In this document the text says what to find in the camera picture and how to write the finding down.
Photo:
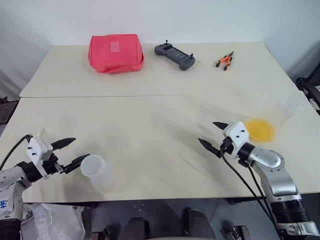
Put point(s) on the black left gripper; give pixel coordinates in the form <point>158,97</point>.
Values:
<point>51,167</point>

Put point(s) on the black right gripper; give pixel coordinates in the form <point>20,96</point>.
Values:
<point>226,147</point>

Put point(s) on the dark rounded robot base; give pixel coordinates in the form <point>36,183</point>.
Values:
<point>165,225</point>

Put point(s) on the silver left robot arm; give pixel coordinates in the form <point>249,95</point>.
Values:
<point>13,180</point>

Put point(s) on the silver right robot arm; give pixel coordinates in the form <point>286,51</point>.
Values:
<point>275,172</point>

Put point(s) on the small clear plastic cup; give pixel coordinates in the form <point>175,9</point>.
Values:
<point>98,173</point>

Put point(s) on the large clear beaker yellow liquid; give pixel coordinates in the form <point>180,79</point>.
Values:
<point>270,122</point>

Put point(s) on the clear plastic bag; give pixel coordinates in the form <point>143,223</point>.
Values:
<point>53,221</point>

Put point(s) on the orange black pliers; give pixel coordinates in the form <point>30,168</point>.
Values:
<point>225,60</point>

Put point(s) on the dark box beside table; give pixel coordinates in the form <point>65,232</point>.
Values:
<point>6,110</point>

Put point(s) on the grey handheld remote controller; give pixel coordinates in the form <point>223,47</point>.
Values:
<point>175,55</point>

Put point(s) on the red fabric pouch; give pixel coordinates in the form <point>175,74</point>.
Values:
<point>115,53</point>

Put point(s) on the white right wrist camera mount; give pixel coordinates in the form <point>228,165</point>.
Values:
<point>237,136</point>

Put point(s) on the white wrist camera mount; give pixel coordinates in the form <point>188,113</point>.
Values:
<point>37,150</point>
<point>237,136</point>

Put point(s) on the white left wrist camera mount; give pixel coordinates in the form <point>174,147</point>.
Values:
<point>37,150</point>

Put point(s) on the black metal cart frame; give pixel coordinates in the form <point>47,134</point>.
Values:
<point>308,85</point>

